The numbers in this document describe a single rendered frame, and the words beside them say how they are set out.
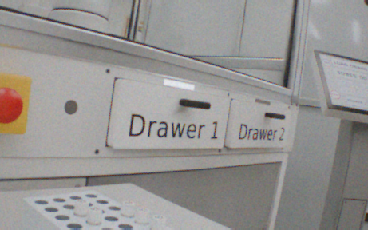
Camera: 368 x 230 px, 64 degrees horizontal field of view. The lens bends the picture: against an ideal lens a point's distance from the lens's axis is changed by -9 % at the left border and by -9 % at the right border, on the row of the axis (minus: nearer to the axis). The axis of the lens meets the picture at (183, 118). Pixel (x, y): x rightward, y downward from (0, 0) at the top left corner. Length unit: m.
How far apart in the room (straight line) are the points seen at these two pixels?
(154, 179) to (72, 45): 0.30
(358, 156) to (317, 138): 0.80
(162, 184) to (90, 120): 0.22
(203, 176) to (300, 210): 1.55
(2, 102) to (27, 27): 0.12
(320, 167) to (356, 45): 0.80
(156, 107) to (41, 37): 0.23
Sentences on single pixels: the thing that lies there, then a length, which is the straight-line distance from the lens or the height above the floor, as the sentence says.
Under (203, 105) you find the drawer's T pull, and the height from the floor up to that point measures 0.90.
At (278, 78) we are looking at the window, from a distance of 0.96.
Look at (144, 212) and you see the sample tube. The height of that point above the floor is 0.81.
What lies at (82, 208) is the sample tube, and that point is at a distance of 0.29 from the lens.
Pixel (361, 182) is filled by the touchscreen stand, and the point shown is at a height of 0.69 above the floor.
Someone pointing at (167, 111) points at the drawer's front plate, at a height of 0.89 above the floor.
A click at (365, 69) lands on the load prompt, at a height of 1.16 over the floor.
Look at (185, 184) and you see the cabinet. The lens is 0.70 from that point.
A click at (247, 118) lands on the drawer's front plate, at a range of 0.77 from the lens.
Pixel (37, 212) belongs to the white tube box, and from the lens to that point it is 0.30.
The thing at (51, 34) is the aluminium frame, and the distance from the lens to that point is 0.47.
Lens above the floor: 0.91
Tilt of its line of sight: 3 degrees down
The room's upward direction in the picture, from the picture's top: 8 degrees clockwise
